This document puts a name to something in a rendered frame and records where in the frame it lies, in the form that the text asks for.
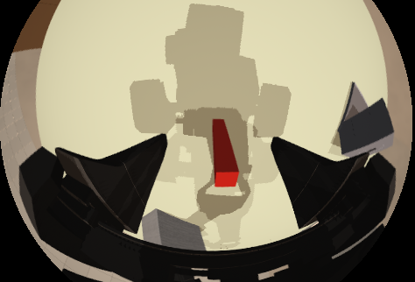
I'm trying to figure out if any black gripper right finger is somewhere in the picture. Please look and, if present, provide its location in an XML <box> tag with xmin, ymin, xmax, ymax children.
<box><xmin>271</xmin><ymin>137</ymin><xmax>369</xmax><ymax>229</ymax></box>

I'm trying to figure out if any red square peg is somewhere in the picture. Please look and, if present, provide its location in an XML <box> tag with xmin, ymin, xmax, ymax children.
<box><xmin>212</xmin><ymin>119</ymin><xmax>239</xmax><ymax>187</ymax></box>

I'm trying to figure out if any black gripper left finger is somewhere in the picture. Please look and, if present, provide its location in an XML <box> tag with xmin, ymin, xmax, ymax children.
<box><xmin>55</xmin><ymin>133</ymin><xmax>167</xmax><ymax>234</ymax></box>

